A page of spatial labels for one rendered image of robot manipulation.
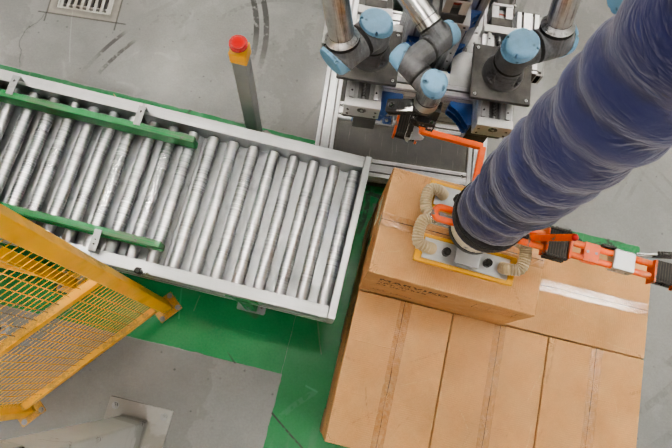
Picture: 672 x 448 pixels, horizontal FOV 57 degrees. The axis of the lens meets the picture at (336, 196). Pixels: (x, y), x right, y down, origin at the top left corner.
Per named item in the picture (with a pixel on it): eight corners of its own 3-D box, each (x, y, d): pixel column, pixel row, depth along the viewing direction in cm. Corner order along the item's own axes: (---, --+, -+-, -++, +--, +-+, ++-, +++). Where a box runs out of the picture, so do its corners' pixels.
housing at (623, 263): (605, 270, 200) (612, 268, 196) (608, 250, 202) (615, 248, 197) (627, 276, 200) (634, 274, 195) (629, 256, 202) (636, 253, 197)
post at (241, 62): (249, 148, 327) (227, 53, 231) (252, 136, 329) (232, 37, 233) (261, 151, 327) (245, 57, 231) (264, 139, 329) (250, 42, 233)
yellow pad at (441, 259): (411, 260, 208) (414, 257, 203) (418, 232, 211) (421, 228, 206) (510, 287, 207) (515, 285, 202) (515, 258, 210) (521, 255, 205)
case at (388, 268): (357, 287, 255) (367, 271, 217) (380, 197, 267) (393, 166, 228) (500, 325, 254) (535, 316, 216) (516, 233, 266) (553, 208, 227)
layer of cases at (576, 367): (321, 432, 276) (324, 441, 238) (369, 221, 305) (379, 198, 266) (584, 498, 275) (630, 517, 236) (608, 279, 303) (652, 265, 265)
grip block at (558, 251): (537, 257, 200) (544, 253, 194) (542, 228, 203) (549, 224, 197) (563, 264, 200) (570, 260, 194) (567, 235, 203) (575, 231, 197)
